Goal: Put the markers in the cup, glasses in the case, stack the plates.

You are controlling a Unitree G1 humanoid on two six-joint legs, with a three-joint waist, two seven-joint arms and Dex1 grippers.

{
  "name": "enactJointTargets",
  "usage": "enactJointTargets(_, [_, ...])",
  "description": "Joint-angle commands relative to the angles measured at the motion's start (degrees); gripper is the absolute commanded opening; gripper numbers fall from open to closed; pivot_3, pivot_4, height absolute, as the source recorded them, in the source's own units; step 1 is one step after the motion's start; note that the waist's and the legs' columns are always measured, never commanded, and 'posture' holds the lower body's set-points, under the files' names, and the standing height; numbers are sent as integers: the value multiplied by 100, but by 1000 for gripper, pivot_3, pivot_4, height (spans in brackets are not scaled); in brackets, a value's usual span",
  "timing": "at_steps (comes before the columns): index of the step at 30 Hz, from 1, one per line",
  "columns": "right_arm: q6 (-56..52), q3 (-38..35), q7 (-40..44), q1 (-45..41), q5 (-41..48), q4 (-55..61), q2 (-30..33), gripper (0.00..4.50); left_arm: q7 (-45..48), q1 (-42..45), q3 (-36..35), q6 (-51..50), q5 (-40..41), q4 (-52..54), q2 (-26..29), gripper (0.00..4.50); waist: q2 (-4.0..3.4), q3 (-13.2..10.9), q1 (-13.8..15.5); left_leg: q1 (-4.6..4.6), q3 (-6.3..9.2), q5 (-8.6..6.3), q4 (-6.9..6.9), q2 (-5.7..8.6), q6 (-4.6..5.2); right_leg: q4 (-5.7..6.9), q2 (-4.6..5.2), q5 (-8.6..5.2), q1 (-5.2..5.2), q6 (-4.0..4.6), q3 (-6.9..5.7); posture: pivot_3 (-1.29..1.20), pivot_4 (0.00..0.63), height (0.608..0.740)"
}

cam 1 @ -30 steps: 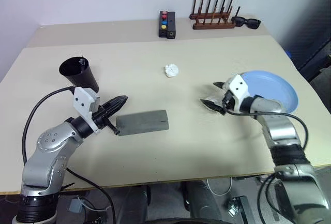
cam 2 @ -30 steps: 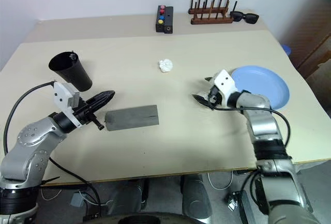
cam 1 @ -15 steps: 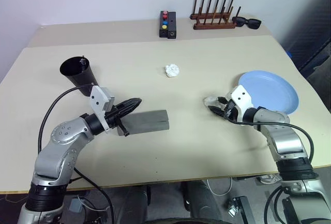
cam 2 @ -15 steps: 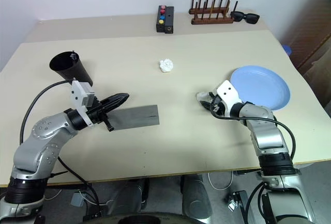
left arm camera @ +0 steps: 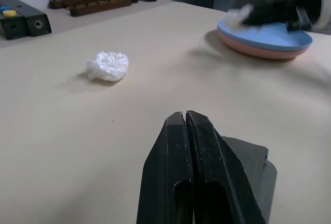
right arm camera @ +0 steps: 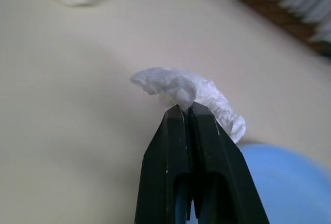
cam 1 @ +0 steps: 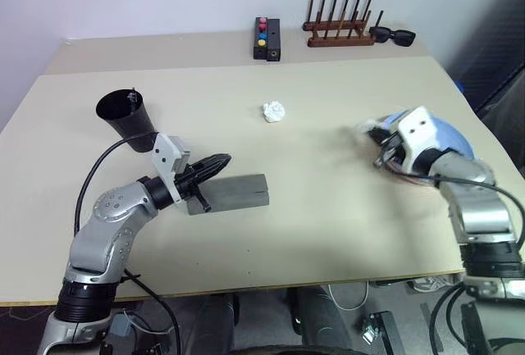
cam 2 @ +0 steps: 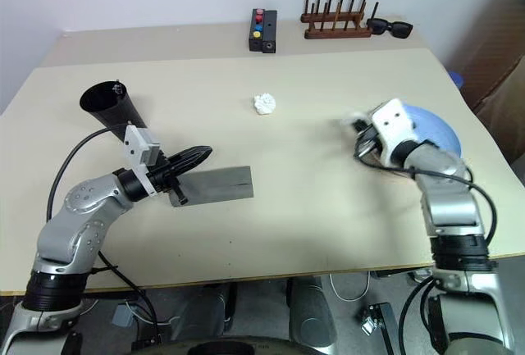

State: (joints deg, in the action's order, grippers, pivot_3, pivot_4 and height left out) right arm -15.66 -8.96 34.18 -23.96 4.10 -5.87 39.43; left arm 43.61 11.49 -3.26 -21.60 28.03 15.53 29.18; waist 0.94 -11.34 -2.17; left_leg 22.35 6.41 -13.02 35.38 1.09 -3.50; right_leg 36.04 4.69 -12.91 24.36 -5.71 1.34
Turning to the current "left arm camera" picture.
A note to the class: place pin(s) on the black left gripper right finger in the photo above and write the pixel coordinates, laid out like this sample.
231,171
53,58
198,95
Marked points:
219,169

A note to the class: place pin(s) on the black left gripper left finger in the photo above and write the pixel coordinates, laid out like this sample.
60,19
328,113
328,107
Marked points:
165,169

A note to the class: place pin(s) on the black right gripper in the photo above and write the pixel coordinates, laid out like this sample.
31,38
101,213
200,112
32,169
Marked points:
297,9

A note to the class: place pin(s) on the blue plate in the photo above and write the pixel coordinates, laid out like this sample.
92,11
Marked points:
271,35

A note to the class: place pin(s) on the white paper ball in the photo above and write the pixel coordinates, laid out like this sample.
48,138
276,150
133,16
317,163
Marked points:
111,65
236,17

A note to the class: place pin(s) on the pink plate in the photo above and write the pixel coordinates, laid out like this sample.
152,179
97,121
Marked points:
258,52

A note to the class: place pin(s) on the black box with round hole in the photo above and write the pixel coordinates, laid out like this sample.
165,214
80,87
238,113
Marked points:
37,24

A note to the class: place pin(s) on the black box with coloured buttons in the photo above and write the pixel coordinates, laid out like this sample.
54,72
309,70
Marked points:
13,27

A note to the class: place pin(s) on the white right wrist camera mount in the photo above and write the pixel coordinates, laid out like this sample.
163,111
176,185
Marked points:
324,12

